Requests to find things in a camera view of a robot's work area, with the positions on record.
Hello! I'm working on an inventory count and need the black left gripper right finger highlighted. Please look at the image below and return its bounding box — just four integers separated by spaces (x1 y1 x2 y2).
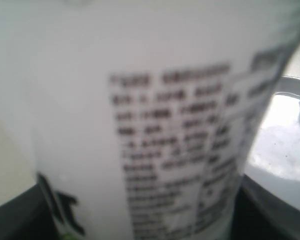
230 176 300 240

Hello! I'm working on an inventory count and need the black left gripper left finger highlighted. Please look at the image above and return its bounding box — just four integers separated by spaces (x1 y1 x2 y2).
0 184 59 240

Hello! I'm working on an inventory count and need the clear plastic drink bottle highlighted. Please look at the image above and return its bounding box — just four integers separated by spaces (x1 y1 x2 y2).
0 0 300 240

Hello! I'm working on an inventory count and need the white rectangular plastic tray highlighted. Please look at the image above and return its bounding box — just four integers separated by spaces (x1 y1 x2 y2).
245 76 300 211

